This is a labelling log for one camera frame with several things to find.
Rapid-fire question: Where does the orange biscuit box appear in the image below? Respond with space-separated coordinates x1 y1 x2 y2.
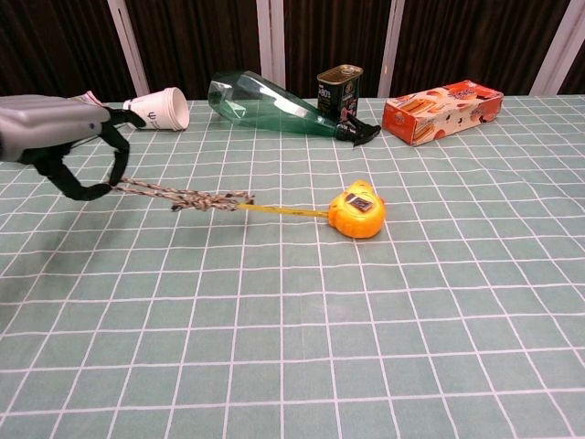
382 80 505 147

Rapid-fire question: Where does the green checked tablecloth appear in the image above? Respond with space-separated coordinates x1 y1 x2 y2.
0 93 585 439

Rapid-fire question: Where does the braided multicolour rope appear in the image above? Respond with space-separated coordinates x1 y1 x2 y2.
109 177 256 214

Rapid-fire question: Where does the green plastic spray bottle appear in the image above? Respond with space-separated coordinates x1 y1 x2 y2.
207 70 382 147

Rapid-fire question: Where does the white frame post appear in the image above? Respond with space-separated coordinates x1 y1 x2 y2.
528 0 585 96
377 0 407 98
255 0 287 91
106 0 151 98

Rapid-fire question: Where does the white snack bag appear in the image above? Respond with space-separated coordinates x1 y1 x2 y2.
68 90 105 108

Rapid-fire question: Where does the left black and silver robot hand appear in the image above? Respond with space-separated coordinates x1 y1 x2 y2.
0 94 146 202

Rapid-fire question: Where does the yellow tape measure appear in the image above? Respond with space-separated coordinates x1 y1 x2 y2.
236 178 387 241

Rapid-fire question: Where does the black tin can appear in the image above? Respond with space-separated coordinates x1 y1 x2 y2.
316 64 365 125

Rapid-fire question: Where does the white paper cup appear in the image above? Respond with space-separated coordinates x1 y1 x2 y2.
122 87 191 133

